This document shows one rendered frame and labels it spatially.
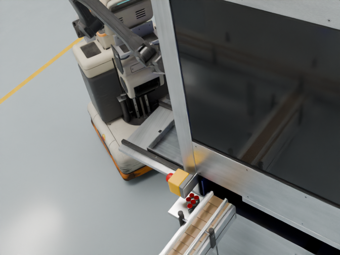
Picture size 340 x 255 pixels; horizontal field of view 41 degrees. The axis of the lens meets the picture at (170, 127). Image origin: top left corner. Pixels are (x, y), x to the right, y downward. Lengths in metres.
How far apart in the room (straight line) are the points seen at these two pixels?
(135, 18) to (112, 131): 0.92
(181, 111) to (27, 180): 2.01
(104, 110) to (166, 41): 1.69
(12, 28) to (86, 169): 2.19
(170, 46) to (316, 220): 0.71
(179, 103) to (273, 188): 0.41
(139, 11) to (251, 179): 1.16
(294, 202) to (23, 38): 3.68
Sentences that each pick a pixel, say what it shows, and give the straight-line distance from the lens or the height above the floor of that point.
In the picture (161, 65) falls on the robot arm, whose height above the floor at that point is 1.31.
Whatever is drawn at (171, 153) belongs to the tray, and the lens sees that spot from 1.98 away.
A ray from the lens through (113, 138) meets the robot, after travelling 2.95.
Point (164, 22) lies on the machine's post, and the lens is 1.27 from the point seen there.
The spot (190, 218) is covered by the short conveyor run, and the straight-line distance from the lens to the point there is 1.67.
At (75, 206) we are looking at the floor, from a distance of 3.06.
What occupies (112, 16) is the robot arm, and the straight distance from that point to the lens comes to 1.81.
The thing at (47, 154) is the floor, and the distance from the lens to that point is 3.43.
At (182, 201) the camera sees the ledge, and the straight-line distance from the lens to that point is 1.82.
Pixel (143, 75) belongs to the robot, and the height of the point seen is 0.80.
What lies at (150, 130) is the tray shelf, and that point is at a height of 0.88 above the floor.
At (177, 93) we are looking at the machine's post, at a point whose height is 1.42.
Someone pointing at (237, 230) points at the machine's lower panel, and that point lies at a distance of 1.90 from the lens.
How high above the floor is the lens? 2.38
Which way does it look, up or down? 46 degrees down
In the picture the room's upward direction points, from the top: 12 degrees counter-clockwise
